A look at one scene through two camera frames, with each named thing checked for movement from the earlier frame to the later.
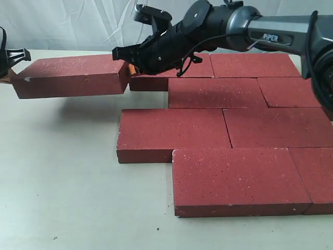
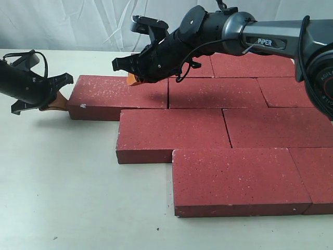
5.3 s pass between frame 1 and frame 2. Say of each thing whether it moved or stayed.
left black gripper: moved
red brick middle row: stayed
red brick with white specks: stayed
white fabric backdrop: stayed
